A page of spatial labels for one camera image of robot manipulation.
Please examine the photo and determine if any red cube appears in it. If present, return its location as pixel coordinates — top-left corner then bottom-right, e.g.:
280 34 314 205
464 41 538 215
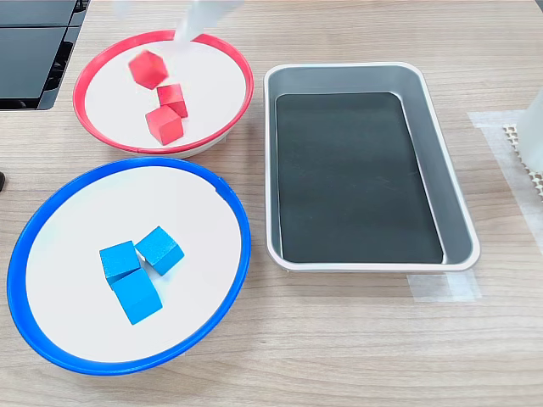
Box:
156 83 189 119
144 104 184 147
128 49 170 91

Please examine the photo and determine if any blue cube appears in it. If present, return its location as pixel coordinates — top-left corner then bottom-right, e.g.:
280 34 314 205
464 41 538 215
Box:
110 268 164 326
134 225 186 276
98 240 143 292

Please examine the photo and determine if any black tray mat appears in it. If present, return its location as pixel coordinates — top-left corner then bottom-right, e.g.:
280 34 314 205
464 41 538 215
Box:
274 92 445 265

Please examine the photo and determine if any steel tray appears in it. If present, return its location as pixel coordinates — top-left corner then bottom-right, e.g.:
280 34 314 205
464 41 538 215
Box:
263 62 482 273

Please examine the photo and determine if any red-rimmed white plate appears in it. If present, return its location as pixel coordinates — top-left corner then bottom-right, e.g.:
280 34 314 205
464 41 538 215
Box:
72 29 255 159

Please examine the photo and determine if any black flat electronic device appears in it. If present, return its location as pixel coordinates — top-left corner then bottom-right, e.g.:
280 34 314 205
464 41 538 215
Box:
0 0 92 111

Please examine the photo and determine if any blue-rimmed white plate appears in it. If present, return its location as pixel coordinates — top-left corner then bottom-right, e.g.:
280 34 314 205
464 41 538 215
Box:
6 156 252 377

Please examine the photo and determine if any clear tape patch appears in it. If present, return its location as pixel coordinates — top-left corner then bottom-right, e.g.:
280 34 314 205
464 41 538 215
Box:
406 270 483 303
467 109 543 251

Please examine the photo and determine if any pale perforated base plate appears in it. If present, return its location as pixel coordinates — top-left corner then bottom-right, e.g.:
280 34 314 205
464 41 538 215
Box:
502 122 543 198

